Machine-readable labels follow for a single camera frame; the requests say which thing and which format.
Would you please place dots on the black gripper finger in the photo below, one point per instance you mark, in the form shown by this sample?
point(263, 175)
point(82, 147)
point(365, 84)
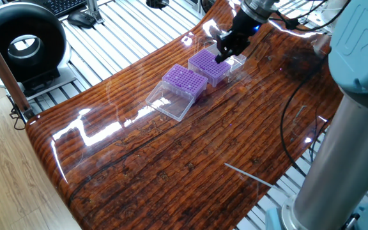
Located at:
point(221, 55)
point(235, 46)

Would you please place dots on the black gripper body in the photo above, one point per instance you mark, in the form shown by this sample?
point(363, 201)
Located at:
point(245, 29)

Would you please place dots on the purple pipette tip holder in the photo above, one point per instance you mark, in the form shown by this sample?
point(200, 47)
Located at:
point(203, 64)
point(181, 80)

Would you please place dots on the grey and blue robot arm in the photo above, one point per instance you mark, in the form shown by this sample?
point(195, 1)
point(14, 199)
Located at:
point(350, 128)

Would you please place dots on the silver ribbed wrist flange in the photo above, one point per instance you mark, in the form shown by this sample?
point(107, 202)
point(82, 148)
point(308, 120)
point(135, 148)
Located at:
point(257, 7)

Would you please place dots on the glossy wood grain mat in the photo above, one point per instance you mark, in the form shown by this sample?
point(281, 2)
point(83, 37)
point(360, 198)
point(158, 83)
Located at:
point(190, 160)

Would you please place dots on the thin white rod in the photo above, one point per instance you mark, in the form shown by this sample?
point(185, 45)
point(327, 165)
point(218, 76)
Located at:
point(248, 174)

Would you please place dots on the black computer mouse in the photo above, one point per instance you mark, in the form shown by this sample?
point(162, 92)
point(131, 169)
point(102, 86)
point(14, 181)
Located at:
point(82, 19)

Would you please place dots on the black computer keyboard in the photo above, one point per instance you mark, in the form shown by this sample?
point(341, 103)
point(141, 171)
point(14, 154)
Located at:
point(66, 5)

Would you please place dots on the brown wooden post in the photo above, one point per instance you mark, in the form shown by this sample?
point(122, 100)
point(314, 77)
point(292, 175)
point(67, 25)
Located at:
point(5, 76)

